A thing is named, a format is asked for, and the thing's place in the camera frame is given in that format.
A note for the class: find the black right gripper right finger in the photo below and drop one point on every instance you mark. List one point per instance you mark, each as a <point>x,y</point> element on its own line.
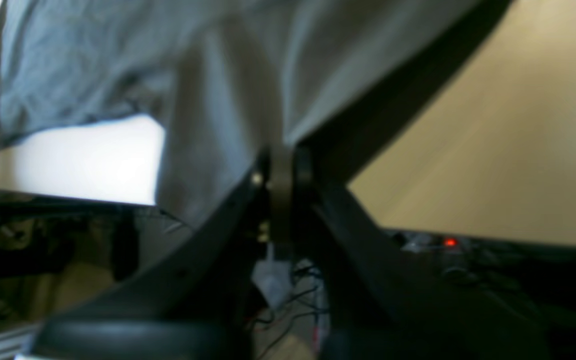
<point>383,304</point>

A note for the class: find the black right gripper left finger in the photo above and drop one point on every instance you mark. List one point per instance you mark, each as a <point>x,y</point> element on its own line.
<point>189,306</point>

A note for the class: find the grey green T-shirt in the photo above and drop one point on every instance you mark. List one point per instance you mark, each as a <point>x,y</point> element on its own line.
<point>213,73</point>

